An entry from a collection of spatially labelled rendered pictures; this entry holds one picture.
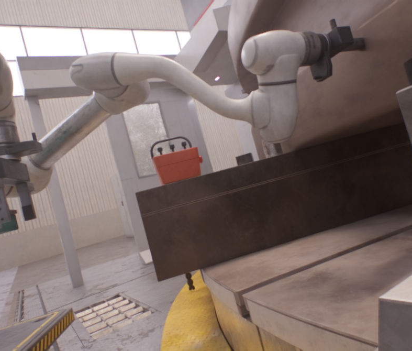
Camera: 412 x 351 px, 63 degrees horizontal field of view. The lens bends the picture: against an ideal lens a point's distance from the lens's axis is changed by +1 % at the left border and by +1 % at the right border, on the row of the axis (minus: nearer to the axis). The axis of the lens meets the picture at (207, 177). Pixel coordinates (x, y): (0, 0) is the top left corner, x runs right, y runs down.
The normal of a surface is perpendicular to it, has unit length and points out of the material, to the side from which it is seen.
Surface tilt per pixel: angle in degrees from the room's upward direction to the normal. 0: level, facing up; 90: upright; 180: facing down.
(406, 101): 90
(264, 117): 108
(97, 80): 137
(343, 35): 90
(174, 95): 90
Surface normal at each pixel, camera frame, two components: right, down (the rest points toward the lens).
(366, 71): -0.90, 0.22
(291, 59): 0.46, 0.33
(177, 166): 0.21, 0.00
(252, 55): -0.77, 0.22
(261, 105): -0.48, 0.18
